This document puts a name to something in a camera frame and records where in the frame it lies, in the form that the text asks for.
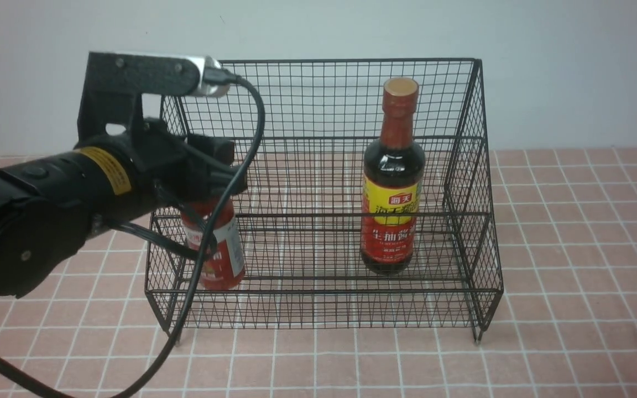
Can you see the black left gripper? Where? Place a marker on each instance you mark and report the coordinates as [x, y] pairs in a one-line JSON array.
[[161, 168]]

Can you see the red chili sauce bottle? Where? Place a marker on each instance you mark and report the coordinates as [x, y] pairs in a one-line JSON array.
[[226, 268]]

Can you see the dark soy sauce bottle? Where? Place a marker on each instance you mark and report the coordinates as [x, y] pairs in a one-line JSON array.
[[393, 168]]

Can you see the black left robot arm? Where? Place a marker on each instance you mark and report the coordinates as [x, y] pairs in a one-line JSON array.
[[50, 207]]

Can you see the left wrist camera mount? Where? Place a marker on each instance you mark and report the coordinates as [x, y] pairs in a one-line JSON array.
[[115, 83]]

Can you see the black wire mesh shelf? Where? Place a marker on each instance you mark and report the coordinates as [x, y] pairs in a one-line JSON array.
[[300, 220]]

